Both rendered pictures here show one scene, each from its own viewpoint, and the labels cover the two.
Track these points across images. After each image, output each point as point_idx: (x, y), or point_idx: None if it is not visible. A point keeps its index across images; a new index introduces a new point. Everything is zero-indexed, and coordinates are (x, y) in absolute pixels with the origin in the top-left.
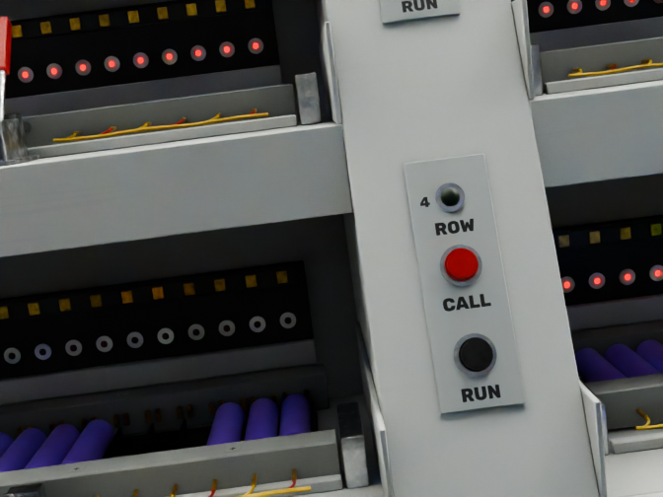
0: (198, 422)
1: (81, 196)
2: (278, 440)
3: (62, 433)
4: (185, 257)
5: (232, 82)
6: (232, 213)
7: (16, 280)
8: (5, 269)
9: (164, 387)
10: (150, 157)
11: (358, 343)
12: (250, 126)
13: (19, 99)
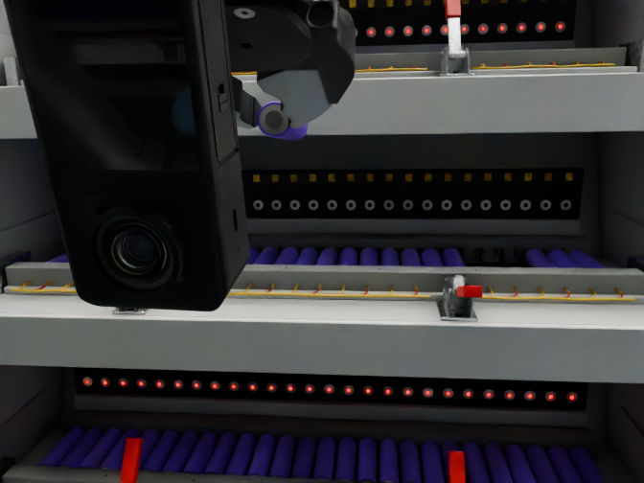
0: (505, 260)
1: (515, 101)
2: (603, 269)
3: (435, 252)
4: (490, 159)
5: (540, 49)
6: (609, 122)
7: (381, 161)
8: (375, 153)
9: (482, 236)
10: (565, 80)
11: (623, 223)
12: (605, 71)
13: (402, 46)
